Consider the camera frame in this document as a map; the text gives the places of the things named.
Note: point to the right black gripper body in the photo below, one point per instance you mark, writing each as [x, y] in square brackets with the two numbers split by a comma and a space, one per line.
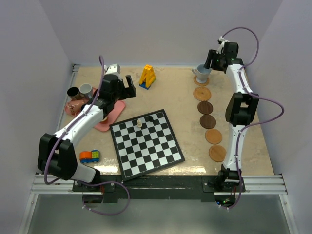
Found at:
[216, 61]

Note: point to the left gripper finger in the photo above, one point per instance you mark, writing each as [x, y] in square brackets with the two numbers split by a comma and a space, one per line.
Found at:
[123, 94]
[130, 91]

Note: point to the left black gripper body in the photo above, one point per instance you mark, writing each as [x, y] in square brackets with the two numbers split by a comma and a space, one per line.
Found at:
[115, 95]

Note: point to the light blue cup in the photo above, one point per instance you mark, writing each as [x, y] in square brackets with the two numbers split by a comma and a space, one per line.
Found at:
[201, 73]

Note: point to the grey printed mug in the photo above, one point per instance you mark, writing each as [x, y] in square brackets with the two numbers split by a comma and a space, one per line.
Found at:
[86, 90]

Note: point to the woven rattan coaster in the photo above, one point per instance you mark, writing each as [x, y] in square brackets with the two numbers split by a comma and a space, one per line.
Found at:
[202, 93]
[202, 84]

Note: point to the dark wooden coaster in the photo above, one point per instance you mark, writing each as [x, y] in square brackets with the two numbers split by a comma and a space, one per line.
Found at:
[205, 107]
[207, 121]

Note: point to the black white chessboard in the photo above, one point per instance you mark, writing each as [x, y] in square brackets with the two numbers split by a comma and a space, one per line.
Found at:
[151, 148]

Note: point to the light wooden coaster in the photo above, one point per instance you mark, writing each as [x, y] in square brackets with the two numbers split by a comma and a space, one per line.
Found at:
[213, 136]
[217, 153]

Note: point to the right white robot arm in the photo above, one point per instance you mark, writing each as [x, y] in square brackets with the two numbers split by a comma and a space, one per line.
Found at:
[239, 113]

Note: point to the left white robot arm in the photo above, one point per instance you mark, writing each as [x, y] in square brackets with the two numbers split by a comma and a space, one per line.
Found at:
[57, 151]

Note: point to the dark brown cup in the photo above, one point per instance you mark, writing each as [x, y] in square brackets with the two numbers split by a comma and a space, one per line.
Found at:
[74, 94]

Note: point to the pink patterned cup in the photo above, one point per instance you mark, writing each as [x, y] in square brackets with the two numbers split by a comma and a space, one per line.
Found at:
[73, 107]

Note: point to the pink plastic tray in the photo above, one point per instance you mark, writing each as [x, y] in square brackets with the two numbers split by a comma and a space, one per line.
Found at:
[112, 117]

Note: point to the yellow blue block structure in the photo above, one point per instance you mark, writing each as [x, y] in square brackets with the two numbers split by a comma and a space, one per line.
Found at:
[148, 77]

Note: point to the black chess piece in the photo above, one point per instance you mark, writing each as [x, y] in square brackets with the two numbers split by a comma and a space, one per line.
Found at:
[150, 119]

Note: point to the white chess piece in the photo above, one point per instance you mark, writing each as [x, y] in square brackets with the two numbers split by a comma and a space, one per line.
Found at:
[139, 123]

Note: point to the orange blue toy car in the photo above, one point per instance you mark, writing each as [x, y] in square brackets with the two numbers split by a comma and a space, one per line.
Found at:
[89, 156]

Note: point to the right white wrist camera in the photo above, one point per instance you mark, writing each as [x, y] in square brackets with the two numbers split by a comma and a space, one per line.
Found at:
[221, 41]

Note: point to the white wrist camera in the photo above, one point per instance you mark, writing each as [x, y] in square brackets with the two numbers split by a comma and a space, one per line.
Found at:
[113, 69]
[221, 41]

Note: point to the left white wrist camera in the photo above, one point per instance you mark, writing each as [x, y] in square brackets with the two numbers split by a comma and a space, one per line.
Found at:
[113, 69]

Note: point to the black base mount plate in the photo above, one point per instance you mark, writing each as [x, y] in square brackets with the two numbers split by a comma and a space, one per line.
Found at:
[170, 187]

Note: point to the aluminium rail frame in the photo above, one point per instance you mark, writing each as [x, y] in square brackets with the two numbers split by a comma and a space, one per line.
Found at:
[254, 184]

